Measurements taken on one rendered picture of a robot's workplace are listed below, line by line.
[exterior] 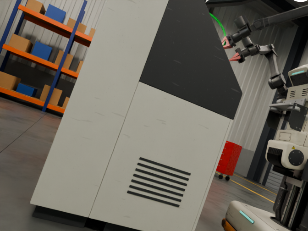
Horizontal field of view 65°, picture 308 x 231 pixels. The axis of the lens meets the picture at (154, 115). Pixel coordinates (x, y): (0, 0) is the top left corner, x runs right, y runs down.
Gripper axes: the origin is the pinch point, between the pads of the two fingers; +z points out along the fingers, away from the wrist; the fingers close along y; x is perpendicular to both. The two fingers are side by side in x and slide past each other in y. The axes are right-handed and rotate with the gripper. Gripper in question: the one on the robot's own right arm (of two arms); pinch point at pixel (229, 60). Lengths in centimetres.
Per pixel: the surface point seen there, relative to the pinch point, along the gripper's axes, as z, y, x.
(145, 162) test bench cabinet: 81, -35, 45
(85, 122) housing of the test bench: 98, -4, 54
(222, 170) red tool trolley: -29, -170, -373
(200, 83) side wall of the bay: 37, -10, 41
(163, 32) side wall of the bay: 44, 21, 49
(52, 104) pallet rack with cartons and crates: 278, 143, -454
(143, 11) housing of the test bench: 49, 34, 53
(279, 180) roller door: -222, -340, -609
